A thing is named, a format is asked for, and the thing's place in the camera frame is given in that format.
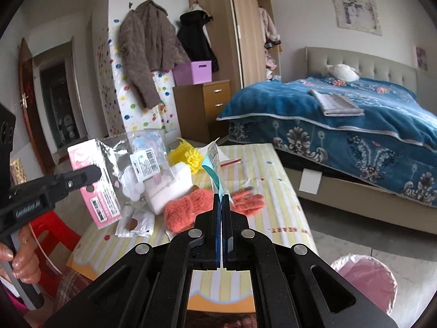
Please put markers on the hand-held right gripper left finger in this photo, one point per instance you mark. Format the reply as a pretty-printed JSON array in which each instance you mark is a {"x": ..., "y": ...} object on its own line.
[{"x": 217, "y": 218}]

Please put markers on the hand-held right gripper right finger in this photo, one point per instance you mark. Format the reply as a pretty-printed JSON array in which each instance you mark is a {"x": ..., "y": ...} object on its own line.
[{"x": 226, "y": 218}]

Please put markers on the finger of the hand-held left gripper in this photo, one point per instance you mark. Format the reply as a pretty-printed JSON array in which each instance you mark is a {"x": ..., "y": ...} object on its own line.
[{"x": 76, "y": 177}]

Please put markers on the pink packet box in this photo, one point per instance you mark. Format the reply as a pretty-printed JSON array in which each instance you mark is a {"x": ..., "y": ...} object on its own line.
[{"x": 100, "y": 205}]

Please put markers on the teal and white card packet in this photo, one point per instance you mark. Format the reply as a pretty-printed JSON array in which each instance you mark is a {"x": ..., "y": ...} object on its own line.
[{"x": 213, "y": 164}]

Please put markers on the white sock with brown patch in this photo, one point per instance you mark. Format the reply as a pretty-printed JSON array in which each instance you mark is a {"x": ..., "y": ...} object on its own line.
[{"x": 143, "y": 228}]

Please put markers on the pink bin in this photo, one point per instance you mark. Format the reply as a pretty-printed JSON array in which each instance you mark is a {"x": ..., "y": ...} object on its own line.
[{"x": 368, "y": 280}]

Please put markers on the person's left hand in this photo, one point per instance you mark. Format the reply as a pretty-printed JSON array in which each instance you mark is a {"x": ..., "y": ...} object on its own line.
[{"x": 29, "y": 263}]

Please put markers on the orange knitted glove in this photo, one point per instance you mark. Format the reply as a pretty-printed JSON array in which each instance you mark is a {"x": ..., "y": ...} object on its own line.
[{"x": 184, "y": 211}]

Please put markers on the woven bamboo basket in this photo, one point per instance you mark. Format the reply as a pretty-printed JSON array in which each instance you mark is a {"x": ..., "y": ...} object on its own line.
[{"x": 18, "y": 170}]

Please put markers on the red plastic stool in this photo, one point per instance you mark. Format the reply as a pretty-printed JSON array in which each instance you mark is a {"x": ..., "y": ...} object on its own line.
[{"x": 58, "y": 232}]

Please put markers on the white toilet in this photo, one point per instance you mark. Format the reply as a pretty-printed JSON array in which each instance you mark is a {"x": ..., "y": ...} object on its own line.
[{"x": 69, "y": 128}]

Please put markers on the table with striped tablecloth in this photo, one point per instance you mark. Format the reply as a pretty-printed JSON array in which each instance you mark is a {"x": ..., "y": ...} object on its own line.
[{"x": 273, "y": 191}]

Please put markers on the white foam block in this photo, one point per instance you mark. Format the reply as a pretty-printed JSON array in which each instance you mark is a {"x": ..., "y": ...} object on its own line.
[{"x": 170, "y": 188}]

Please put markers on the thin red stick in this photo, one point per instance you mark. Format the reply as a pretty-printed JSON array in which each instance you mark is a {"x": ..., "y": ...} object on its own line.
[{"x": 232, "y": 162}]

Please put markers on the yellow pom-pom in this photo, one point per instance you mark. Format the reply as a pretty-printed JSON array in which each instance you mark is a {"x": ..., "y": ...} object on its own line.
[{"x": 191, "y": 157}]

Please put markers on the clear labelled plastic bag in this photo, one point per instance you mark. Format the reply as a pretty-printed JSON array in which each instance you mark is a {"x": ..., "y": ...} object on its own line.
[{"x": 145, "y": 165}]

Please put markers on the dark wooden door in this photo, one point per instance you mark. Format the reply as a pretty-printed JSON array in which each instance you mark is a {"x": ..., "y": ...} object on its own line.
[{"x": 30, "y": 109}]

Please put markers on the polka dot covered wardrobe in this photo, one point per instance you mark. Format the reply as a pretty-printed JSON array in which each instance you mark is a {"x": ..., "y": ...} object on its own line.
[{"x": 116, "y": 102}]

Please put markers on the white paper sheet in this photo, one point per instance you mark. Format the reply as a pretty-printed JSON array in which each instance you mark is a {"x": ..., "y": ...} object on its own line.
[{"x": 310, "y": 181}]

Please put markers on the plaid patterned cloth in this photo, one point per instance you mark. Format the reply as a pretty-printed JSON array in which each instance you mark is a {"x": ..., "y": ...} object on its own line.
[{"x": 71, "y": 287}]

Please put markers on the wooden drawer cabinet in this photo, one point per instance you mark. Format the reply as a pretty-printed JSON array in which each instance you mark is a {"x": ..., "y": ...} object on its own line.
[{"x": 205, "y": 109}]

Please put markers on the purple plastic basket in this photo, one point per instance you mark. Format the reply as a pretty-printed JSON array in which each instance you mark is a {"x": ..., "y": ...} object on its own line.
[{"x": 193, "y": 73}]

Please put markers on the brown quilted coat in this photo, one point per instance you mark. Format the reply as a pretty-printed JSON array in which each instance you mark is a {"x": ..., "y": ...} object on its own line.
[{"x": 150, "y": 47}]

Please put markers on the grey folded cloth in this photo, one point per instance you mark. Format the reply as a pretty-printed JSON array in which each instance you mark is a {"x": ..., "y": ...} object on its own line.
[{"x": 338, "y": 104}]

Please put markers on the black coat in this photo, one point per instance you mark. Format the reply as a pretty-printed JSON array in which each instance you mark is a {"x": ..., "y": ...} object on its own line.
[{"x": 194, "y": 41}]

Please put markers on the wooden wardrobe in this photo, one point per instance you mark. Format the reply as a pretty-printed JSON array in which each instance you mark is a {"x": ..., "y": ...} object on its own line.
[{"x": 242, "y": 34}]

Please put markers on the blue floral blanket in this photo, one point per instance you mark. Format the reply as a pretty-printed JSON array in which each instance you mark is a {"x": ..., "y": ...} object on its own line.
[{"x": 385, "y": 123}]

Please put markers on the white pillow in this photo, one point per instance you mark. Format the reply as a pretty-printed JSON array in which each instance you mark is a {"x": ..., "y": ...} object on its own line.
[{"x": 343, "y": 72}]

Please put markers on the pink hanging clothes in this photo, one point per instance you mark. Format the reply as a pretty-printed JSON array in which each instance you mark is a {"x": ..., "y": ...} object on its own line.
[{"x": 269, "y": 27}]

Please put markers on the beige upholstered bed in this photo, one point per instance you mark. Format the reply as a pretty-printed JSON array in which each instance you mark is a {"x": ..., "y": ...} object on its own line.
[{"x": 375, "y": 65}]

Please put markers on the large framed wall poster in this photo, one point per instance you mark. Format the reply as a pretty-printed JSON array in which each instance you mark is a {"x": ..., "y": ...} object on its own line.
[{"x": 356, "y": 13}]

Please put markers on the small wall picture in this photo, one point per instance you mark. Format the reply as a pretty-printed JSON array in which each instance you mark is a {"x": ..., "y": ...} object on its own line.
[{"x": 421, "y": 58}]

